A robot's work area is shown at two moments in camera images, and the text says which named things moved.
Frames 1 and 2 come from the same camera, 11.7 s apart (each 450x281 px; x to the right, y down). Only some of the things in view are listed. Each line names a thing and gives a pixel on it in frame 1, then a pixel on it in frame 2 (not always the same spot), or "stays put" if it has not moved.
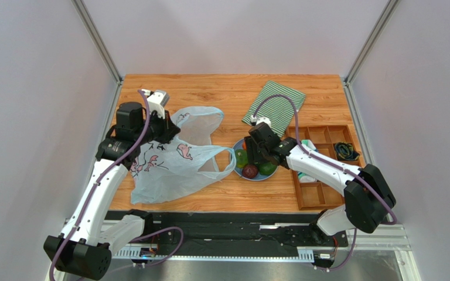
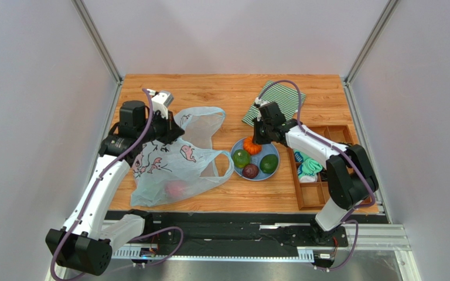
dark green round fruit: [241, 157] stays put
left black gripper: [169, 129] stays put
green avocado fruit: [267, 168] stays put
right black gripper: [256, 151] -> [259, 132]
